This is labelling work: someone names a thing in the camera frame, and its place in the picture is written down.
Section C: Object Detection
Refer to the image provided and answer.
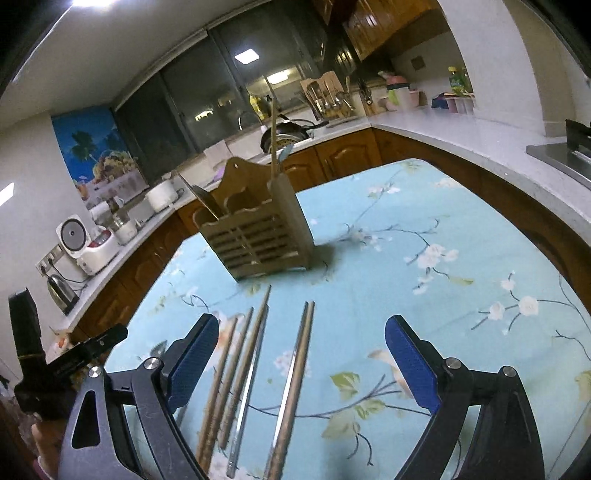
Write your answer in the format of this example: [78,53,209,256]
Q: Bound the silver metal fork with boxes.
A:
[177,173,223,220]

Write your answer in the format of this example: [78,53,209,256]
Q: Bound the silver metal spoon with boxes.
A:
[277,143,294,163]

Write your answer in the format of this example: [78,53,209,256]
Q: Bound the dish rack with utensils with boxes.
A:
[301,71,356,123]

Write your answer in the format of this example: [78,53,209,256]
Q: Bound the dark kitchen window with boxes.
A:
[114,1,345,184]

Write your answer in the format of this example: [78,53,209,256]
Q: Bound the person's left hand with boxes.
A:
[31,419,67,479]

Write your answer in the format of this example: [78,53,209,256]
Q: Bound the steel electric kettle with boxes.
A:
[47,274,79,315]

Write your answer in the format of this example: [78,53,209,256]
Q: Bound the white rice cooker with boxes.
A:
[56,215,120,276]

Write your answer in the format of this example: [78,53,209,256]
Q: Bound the small white cooker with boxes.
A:
[111,212,138,246]

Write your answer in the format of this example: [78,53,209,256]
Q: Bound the wooden utensil holder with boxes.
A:
[197,157,315,281]

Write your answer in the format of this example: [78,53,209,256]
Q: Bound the white pot with lid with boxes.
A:
[145,180,179,213]

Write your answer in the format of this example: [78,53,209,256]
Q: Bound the tropical fruit poster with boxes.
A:
[51,107,148,209]

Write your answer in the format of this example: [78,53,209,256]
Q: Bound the light blue floral tablecloth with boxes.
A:
[106,160,590,479]

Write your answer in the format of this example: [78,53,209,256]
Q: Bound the black wok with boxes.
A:
[260,117,329,154]

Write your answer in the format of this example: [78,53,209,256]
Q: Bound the steel sink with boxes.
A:
[526,119,591,188]

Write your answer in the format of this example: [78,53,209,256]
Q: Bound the wooden base cabinets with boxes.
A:
[70,127,590,342]

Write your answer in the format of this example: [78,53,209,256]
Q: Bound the pink and white containers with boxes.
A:
[378,71,421,111]

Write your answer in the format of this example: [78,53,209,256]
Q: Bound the green drink bottle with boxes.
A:
[448,66,472,96]

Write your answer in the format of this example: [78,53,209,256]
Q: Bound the wooden upper cabinets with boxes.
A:
[313,0,440,62]

